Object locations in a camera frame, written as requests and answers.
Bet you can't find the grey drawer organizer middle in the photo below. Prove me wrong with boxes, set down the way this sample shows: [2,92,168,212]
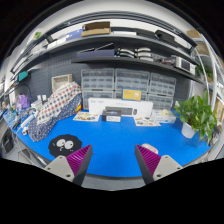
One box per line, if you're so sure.
[114,69,150,100]

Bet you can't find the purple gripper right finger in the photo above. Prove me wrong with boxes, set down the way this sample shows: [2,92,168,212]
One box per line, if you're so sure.
[135,145,182,184]

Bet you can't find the long white keyboard box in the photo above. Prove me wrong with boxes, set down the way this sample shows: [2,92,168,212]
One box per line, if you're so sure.
[88,98,153,117]

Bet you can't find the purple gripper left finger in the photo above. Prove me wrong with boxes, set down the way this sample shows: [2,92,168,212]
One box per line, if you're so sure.
[45,145,93,186]

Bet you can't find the cardboard box on shelf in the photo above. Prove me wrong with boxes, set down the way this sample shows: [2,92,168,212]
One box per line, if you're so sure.
[81,21,111,37]

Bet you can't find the white computer mouse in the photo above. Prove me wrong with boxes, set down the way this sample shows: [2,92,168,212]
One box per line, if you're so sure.
[141,143,158,154]

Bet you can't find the small dark box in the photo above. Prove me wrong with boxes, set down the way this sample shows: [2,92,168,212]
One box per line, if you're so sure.
[102,110,121,122]

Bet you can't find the illustrated card left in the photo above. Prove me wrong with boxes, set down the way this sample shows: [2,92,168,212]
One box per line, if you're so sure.
[73,112,99,122]

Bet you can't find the purple object at left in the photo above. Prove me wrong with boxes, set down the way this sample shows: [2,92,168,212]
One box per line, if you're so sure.
[16,95,30,111]

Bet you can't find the patterned fabric cover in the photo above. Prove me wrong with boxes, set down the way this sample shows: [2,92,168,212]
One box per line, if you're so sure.
[28,81,82,142]

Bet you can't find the illustrated card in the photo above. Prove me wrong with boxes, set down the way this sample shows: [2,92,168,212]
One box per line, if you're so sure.
[73,112,99,122]
[134,118,159,127]

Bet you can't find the grey drawer organizer right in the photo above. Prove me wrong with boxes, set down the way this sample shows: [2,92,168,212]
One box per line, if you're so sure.
[148,73,176,110]

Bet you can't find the grey drawer organizer left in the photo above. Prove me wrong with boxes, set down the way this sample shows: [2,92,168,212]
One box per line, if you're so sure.
[81,68,114,110]

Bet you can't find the white box by plant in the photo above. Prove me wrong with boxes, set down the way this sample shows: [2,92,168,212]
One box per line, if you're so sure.
[152,109,176,123]

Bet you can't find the yellow card box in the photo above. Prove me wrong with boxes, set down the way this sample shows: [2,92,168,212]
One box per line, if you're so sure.
[122,89,141,101]

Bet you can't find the blue desk mat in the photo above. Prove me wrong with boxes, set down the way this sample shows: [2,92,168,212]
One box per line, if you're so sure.
[17,117,209,177]

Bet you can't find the grey drawer organizer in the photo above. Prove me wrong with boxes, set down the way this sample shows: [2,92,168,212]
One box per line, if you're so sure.
[81,68,114,110]
[148,73,176,110]
[114,69,150,100]

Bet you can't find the white device on shelf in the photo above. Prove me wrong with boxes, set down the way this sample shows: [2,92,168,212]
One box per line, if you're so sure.
[173,56,196,74]

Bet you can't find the black round cartoon mouse pad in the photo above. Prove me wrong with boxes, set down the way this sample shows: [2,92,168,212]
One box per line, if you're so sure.
[48,134,82,157]

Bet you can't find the green potted plant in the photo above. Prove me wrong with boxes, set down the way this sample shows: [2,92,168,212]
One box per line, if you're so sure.
[174,90,217,143]

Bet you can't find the illustrated card right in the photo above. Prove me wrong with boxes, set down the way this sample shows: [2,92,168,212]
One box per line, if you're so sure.
[134,118,159,127]

